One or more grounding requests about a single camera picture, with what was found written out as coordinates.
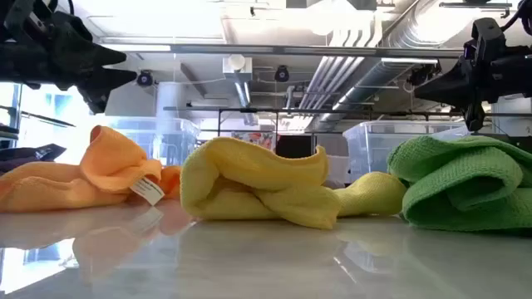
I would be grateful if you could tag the black square panel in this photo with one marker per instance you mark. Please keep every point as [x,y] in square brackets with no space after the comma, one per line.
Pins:
[294,146]

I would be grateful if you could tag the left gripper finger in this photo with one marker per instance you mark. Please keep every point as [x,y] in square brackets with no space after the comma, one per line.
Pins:
[110,78]
[95,56]

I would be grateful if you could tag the clear plastic bin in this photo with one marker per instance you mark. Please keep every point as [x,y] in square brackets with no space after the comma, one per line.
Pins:
[166,137]
[374,145]

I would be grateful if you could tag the yellow microfibre towel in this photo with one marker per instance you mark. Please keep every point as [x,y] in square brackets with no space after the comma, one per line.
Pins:
[249,174]

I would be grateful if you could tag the green microfibre towel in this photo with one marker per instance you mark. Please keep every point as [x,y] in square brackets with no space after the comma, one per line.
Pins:
[465,187]

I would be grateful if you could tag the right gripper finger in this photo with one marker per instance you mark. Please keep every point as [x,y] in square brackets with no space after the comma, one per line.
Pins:
[453,99]
[455,81]

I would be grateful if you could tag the silver spiral ceiling duct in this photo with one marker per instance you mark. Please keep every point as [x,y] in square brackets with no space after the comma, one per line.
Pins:
[374,79]

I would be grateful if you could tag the white ceiling pipes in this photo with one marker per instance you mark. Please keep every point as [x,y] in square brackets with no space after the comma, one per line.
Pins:
[332,70]

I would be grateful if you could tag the grey overhead frame beam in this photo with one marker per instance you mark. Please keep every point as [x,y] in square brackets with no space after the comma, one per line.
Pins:
[291,50]

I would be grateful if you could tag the colourful wall poster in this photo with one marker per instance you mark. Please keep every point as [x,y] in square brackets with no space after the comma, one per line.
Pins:
[257,139]

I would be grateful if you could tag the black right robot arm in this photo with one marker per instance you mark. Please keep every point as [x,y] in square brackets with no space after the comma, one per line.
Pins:
[519,70]

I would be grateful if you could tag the orange microfibre towel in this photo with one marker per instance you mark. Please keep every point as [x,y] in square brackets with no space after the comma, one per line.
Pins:
[108,162]

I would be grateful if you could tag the black round ceiling device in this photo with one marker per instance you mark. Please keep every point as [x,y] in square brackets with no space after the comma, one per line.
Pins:
[144,78]
[282,74]

